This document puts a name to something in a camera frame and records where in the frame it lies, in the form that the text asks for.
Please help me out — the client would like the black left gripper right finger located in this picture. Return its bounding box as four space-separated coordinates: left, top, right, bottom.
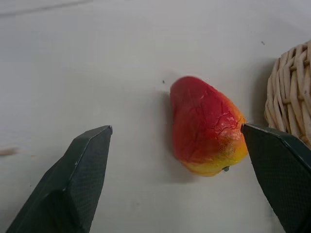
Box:
241 123 311 233

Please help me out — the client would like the red and yellow mango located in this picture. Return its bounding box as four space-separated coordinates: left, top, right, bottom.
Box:
169 76 249 177

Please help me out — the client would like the pale wicker basket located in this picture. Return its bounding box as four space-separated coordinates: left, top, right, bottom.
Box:
264 40 311 149

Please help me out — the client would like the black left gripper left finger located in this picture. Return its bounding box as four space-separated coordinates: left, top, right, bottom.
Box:
5 125 113 233

